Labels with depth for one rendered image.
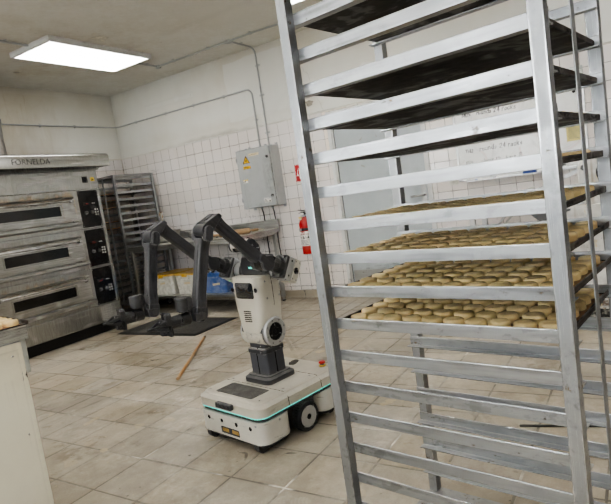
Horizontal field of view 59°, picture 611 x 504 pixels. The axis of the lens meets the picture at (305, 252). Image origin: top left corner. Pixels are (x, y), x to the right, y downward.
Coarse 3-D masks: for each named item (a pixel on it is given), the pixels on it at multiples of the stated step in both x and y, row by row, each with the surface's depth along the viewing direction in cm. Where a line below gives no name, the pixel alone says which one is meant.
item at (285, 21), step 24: (288, 0) 137; (288, 24) 137; (288, 48) 138; (288, 72) 139; (312, 168) 142; (312, 192) 142; (312, 216) 142; (312, 240) 144; (336, 336) 147; (336, 360) 147; (336, 384) 148; (336, 408) 149
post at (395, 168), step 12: (384, 48) 172; (396, 132) 175; (396, 168) 175; (396, 192) 176; (408, 228) 179; (420, 336) 182; (420, 348) 182; (420, 384) 184; (420, 408) 185; (432, 456) 186; (432, 480) 187
